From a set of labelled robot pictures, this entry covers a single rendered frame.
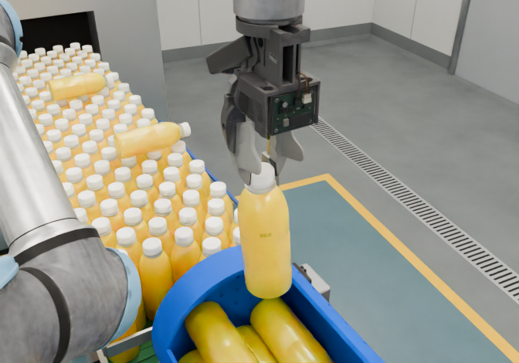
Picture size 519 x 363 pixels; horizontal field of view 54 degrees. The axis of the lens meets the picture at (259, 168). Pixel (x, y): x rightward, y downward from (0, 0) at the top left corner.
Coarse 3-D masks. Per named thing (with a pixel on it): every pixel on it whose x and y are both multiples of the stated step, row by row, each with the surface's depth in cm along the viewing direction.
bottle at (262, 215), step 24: (264, 192) 65; (240, 216) 67; (264, 216) 66; (288, 216) 69; (240, 240) 71; (264, 240) 67; (288, 240) 70; (264, 264) 70; (288, 264) 72; (264, 288) 72; (288, 288) 74
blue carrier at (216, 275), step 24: (216, 264) 81; (240, 264) 81; (192, 288) 79; (216, 288) 87; (240, 288) 90; (312, 288) 82; (168, 312) 80; (240, 312) 93; (312, 312) 92; (336, 312) 79; (168, 336) 79; (336, 336) 87; (360, 336) 77; (168, 360) 78; (336, 360) 88; (360, 360) 82
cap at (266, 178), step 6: (264, 162) 67; (264, 168) 66; (270, 168) 66; (252, 174) 65; (264, 174) 65; (270, 174) 65; (252, 180) 64; (258, 180) 64; (264, 180) 64; (270, 180) 65; (252, 186) 65; (258, 186) 65; (264, 186) 65
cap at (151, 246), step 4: (144, 240) 107; (148, 240) 107; (152, 240) 107; (156, 240) 107; (160, 240) 107; (144, 244) 106; (148, 244) 106; (152, 244) 106; (156, 244) 106; (160, 244) 106; (144, 248) 105; (148, 248) 104; (152, 248) 104; (156, 248) 105; (160, 248) 106; (144, 252) 105; (148, 252) 105; (152, 252) 105; (156, 252) 105
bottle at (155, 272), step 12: (144, 264) 106; (156, 264) 106; (168, 264) 108; (144, 276) 107; (156, 276) 106; (168, 276) 109; (144, 288) 109; (156, 288) 108; (168, 288) 110; (144, 300) 111; (156, 300) 110; (156, 312) 112
